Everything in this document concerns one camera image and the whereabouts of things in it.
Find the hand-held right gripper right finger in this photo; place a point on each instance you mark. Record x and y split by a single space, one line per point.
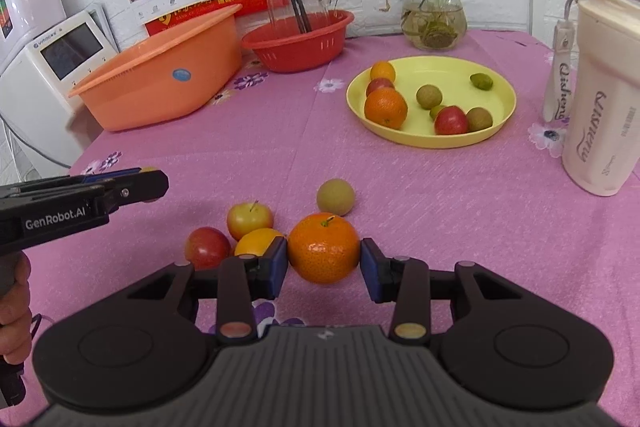
371 272

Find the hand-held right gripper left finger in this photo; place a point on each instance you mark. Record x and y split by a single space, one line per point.
277 269

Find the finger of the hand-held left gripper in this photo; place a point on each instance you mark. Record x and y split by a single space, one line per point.
140 187
100 178

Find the orange tangerine with stem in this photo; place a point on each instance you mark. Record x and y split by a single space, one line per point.
323 248

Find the small green fruit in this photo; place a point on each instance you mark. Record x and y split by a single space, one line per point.
437 111

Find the yellow oval plate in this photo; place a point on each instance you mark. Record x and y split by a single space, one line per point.
450 72

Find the green mango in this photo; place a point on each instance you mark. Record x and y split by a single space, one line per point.
481 81

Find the person's left hand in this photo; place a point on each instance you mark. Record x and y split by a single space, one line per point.
20 317

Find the yellow orange round orange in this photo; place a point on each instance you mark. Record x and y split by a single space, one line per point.
257 243

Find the yellow red small apple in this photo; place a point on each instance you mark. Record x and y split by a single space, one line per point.
250 219

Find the large red apple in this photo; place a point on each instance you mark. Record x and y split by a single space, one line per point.
207 248

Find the pink floral tablecloth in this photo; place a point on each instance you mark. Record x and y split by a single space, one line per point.
425 207

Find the white appliance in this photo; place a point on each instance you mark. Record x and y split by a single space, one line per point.
35 107

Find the orange plastic basin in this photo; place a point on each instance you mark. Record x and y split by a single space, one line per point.
150 72

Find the white screen device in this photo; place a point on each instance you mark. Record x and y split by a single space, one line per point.
70 47

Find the deep orange round orange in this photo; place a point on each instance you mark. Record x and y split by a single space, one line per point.
385 107

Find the small orange kumquat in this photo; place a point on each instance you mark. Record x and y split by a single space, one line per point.
382 72

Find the red plastic colander basket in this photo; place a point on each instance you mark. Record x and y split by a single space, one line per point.
300 52

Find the clear glass vase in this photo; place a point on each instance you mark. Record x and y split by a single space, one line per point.
435 14

